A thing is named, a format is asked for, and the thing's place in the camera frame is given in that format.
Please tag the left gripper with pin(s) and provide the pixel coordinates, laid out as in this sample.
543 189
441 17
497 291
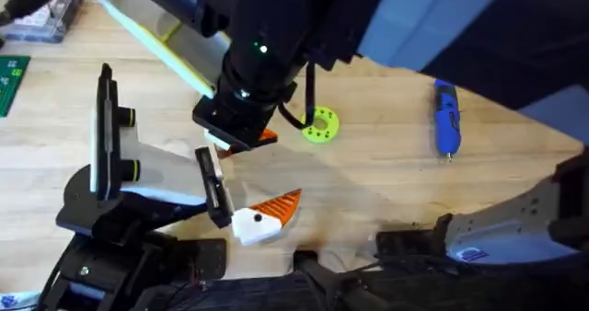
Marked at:
161 177

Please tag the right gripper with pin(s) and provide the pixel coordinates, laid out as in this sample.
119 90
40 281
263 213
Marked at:
271 35

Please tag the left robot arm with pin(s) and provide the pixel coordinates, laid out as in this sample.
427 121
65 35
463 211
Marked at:
115 265

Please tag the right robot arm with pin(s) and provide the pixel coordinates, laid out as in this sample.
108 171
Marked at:
506 237

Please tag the blue electric screwdriver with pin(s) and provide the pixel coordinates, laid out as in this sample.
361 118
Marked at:
447 118

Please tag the green disc with holes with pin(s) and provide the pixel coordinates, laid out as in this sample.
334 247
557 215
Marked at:
329 129

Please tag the left wrist upright black plate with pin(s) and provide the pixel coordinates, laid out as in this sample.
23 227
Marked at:
107 131

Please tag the clear box with parts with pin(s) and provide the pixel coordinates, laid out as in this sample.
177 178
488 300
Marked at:
41 26

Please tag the green board with blocks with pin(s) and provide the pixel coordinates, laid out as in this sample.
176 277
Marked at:
10 85

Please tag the white blue printed object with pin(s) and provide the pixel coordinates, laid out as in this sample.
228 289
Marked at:
14 302

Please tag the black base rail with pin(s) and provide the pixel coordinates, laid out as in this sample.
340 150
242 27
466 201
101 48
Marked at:
257 297

